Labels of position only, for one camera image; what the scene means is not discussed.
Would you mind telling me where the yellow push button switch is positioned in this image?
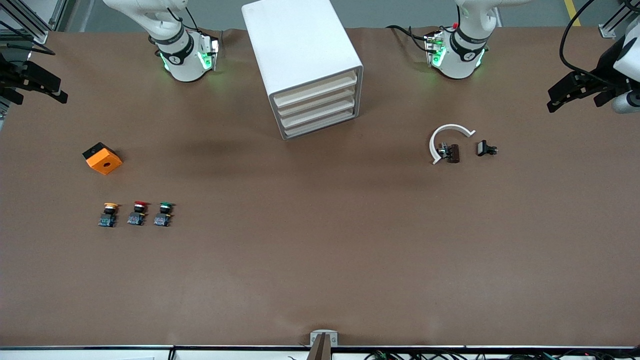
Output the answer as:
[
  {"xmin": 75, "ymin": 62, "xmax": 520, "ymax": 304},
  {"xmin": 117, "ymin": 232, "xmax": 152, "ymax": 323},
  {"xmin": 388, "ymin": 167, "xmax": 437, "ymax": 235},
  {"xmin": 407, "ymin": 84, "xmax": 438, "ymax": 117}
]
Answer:
[{"xmin": 98, "ymin": 202, "xmax": 121, "ymax": 228}]

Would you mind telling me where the orange box with hole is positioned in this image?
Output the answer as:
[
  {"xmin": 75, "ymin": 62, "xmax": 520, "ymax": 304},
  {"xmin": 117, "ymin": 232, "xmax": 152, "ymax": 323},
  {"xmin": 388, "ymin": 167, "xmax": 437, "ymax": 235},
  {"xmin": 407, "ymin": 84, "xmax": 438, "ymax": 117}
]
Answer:
[{"xmin": 82, "ymin": 142, "xmax": 123, "ymax": 176}]

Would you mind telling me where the aluminium frame profile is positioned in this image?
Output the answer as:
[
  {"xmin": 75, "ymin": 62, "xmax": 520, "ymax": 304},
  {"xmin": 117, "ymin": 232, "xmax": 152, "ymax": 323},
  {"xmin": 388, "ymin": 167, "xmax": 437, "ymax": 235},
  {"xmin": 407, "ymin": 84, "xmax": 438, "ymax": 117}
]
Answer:
[
  {"xmin": 599, "ymin": 7, "xmax": 632, "ymax": 40},
  {"xmin": 0, "ymin": 0, "xmax": 68, "ymax": 45}
]

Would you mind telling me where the white curved plastic ring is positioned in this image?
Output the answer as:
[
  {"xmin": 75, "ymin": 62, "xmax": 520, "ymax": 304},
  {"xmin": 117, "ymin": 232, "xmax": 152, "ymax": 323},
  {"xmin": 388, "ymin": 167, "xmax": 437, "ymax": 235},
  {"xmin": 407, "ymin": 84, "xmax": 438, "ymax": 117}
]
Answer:
[{"xmin": 429, "ymin": 123, "xmax": 477, "ymax": 166}]

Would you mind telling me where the brown black switch block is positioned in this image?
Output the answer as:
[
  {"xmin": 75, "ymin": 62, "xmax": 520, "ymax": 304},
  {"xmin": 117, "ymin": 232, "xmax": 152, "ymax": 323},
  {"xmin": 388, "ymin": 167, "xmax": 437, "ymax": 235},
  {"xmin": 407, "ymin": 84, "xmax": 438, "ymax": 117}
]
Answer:
[{"xmin": 437, "ymin": 143, "xmax": 461, "ymax": 165}]

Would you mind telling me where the red push button switch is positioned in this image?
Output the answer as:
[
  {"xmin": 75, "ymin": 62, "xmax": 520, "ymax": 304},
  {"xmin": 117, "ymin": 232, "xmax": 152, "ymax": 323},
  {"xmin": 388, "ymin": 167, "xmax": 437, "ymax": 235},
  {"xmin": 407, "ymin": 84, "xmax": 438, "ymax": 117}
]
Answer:
[{"xmin": 127, "ymin": 201, "xmax": 150, "ymax": 227}]

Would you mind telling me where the green push button switch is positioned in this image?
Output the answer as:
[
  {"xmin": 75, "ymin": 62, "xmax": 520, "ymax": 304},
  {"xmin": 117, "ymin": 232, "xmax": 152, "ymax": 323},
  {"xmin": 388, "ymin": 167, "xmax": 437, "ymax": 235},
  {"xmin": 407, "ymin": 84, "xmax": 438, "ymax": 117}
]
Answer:
[{"xmin": 153, "ymin": 201, "xmax": 176, "ymax": 228}]

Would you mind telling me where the black arm base cable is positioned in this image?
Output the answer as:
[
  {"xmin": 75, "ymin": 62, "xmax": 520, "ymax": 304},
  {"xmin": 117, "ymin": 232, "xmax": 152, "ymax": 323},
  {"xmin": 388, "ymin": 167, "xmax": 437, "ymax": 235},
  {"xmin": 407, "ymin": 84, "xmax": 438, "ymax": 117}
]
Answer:
[{"xmin": 386, "ymin": 24, "xmax": 432, "ymax": 54}]

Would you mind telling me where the grey metal bracket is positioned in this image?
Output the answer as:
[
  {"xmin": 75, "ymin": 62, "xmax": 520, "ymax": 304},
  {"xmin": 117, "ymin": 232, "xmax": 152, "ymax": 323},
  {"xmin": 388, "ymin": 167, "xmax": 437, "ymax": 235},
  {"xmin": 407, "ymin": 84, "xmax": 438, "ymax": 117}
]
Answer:
[{"xmin": 309, "ymin": 330, "xmax": 339, "ymax": 347}]

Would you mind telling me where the brown camera pole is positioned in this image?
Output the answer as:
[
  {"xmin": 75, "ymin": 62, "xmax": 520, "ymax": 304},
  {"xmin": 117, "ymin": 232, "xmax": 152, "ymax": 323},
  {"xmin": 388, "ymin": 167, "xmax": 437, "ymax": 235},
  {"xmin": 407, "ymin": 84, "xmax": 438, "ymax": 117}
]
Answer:
[{"xmin": 306, "ymin": 334, "xmax": 332, "ymax": 360}]

